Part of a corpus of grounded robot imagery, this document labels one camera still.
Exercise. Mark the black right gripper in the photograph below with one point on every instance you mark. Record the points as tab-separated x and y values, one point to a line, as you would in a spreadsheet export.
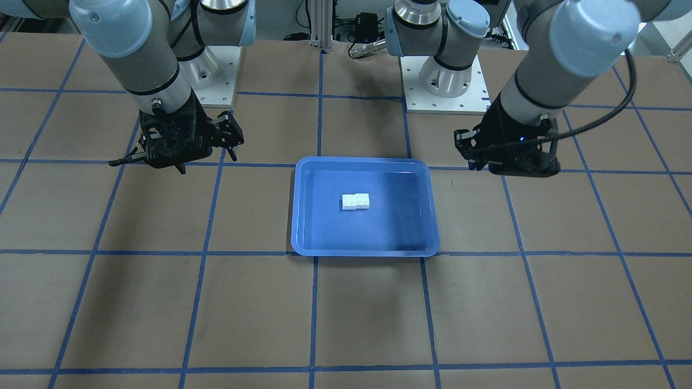
204	123

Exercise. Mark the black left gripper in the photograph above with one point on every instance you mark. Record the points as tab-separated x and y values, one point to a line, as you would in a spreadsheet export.
500	125

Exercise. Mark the white block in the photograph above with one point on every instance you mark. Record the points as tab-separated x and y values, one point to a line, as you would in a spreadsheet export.
350	201
361	201

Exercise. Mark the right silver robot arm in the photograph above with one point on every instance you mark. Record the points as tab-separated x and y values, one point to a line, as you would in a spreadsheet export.
160	53

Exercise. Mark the blue plastic tray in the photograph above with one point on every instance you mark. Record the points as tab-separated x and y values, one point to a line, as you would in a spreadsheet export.
401	220

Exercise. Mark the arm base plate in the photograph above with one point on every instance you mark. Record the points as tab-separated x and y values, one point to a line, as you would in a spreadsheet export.
429	88
214	74

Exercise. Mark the aluminium frame post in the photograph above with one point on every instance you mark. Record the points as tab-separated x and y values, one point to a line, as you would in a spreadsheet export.
321	24

